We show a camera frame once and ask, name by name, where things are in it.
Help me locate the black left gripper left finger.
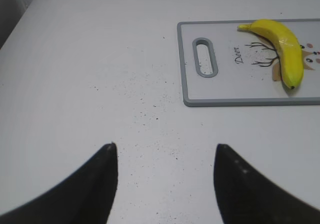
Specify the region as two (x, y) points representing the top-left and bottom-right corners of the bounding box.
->
(0, 143), (118, 224)

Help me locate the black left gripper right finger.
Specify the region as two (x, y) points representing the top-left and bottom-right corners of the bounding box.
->
(213, 144), (320, 224)

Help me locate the yellow plastic banana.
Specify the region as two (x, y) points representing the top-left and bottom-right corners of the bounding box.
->
(237, 19), (304, 89)

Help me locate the white grey deer cutting board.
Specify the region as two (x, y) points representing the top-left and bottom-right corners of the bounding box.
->
(177, 18), (320, 107)

